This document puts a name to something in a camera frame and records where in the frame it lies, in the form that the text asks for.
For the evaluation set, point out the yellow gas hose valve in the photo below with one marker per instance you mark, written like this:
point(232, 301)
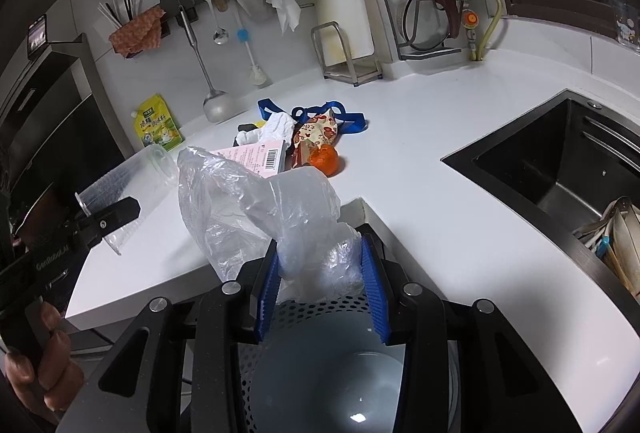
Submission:
point(479, 19)

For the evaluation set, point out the clear plastic bag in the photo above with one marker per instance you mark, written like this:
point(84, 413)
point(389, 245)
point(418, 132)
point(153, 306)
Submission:
point(233, 215)

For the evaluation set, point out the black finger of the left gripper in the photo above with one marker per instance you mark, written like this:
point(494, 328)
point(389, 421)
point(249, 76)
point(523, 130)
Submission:
point(97, 226)

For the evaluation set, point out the glass pot lid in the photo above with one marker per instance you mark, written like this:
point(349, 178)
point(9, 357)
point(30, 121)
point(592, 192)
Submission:
point(426, 24)

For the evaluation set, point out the red patterned snack wrapper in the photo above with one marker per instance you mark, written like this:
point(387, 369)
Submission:
point(318, 130)

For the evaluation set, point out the steel spatula ladle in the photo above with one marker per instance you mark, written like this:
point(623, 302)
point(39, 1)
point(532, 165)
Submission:
point(218, 106)

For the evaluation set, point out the clear glass mug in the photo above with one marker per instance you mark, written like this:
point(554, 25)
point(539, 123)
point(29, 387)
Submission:
point(627, 25)

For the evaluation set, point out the yellow green seasoning pouch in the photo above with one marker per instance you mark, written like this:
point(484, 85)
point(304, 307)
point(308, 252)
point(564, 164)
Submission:
point(154, 124)

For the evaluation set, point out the black kitchen sink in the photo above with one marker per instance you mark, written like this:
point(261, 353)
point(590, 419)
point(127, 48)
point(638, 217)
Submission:
point(559, 166)

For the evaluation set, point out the grey perforated trash bin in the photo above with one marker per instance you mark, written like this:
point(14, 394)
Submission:
point(324, 368)

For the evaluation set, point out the white paper tissue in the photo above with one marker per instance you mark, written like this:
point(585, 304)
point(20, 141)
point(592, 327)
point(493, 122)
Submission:
point(279, 126)

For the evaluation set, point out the orange patterned dish cloth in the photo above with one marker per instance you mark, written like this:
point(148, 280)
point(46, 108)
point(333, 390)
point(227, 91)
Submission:
point(140, 34)

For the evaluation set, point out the pink barcode paper package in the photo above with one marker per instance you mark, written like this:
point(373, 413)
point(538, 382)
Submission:
point(266, 158)

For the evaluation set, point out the blue white bottle brush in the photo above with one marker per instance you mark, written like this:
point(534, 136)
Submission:
point(257, 75)

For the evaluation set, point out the dishes in sink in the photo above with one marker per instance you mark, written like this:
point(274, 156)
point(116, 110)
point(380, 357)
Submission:
point(614, 238)

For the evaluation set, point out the steel cutting board stand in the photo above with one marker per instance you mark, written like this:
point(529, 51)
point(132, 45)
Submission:
point(331, 45)

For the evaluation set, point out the small steel spoon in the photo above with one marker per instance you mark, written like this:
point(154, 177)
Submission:
point(221, 35)

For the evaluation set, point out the clear plastic measuring cup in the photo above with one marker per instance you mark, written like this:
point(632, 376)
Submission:
point(148, 176)

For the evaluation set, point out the orange fruit peel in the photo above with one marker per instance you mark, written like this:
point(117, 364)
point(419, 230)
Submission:
point(325, 159)

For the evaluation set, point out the chopsticks bundle in holder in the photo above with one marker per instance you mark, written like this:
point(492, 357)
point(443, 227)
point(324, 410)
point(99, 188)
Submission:
point(119, 12)

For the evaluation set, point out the person's left hand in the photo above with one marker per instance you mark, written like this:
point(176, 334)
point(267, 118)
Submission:
point(52, 387)

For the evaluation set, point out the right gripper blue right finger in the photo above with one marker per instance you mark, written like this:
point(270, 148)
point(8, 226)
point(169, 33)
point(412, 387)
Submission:
point(376, 287)

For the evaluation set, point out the black range hood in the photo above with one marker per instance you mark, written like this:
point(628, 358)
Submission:
point(61, 134)

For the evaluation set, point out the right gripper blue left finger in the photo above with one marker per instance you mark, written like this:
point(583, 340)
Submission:
point(266, 289)

